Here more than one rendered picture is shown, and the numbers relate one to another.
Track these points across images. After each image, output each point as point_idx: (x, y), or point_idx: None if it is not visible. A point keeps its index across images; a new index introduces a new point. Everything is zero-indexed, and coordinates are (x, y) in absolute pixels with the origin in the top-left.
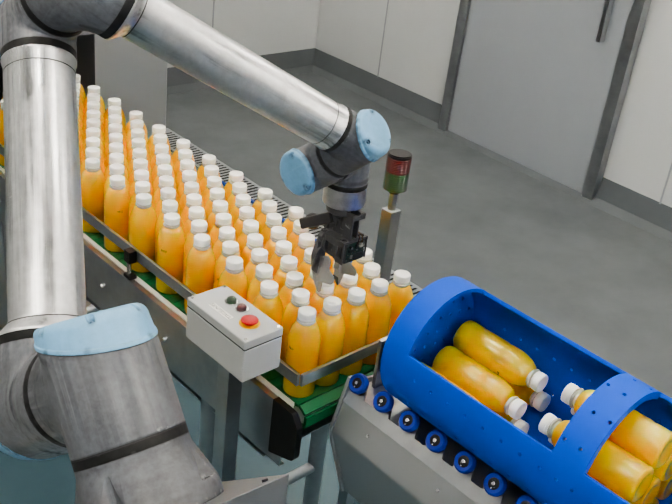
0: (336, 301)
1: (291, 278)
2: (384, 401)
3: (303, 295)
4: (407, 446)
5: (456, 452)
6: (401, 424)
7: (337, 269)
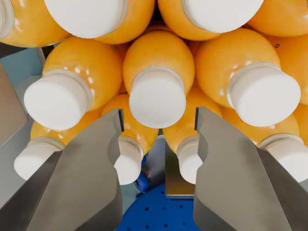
0: (124, 175)
1: (53, 14)
2: (138, 185)
3: (53, 123)
4: (138, 191)
5: None
6: (136, 198)
7: (197, 149)
